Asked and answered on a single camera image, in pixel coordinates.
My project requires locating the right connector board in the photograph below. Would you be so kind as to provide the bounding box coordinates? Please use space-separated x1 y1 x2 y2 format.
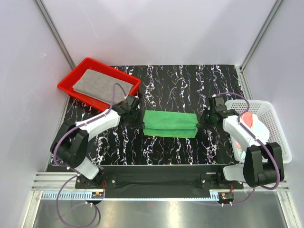
219 192 234 201

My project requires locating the connector board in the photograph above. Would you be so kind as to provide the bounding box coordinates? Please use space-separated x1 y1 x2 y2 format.
91 191 105 199
219 192 234 201

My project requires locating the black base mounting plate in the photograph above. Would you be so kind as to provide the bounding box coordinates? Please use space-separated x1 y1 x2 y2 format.
47 163 245 199

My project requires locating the red plastic tray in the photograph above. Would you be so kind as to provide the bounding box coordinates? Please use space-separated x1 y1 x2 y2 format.
57 57 141 111

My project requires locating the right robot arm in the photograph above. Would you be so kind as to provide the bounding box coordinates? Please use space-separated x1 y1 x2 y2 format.
197 93 285 190

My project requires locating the white perforated basket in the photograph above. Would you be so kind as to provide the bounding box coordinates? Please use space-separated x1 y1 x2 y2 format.
225 99 292 164

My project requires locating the grey towel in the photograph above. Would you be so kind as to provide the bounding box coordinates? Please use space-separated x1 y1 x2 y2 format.
73 69 133 104

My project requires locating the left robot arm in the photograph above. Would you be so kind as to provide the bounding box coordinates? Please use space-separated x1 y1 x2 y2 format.
50 95 141 188

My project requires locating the pink cloth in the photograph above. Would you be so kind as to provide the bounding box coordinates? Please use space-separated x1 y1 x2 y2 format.
235 113 255 149

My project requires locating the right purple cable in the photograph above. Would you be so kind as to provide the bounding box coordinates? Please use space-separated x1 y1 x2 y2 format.
215 92 280 205

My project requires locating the white cloth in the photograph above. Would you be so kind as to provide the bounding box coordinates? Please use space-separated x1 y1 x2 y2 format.
235 114 270 162

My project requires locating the green towel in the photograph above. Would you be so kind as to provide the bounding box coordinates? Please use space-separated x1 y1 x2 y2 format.
143 110 198 138

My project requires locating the left connector board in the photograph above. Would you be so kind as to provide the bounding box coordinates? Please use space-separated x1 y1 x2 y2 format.
91 191 105 199

